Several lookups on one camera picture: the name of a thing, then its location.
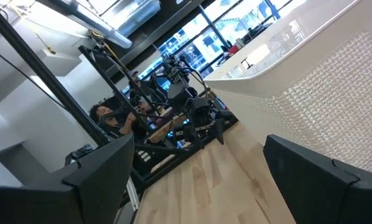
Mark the white perforated plastic basket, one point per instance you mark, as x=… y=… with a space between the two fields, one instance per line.
x=313 y=93

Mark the silver ceiling pipe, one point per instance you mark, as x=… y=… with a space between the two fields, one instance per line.
x=108 y=29

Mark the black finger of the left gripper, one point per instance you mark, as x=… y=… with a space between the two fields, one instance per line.
x=193 y=135
x=220 y=130

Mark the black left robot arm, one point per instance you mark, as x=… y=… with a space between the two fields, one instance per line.
x=176 y=93

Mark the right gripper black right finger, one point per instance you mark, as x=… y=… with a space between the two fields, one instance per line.
x=323 y=193

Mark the person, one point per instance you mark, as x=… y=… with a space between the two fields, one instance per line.
x=133 y=76
x=103 y=113

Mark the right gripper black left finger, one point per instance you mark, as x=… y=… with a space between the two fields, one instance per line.
x=74 y=199

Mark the black metal rig frame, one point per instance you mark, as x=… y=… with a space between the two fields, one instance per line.
x=49 y=77

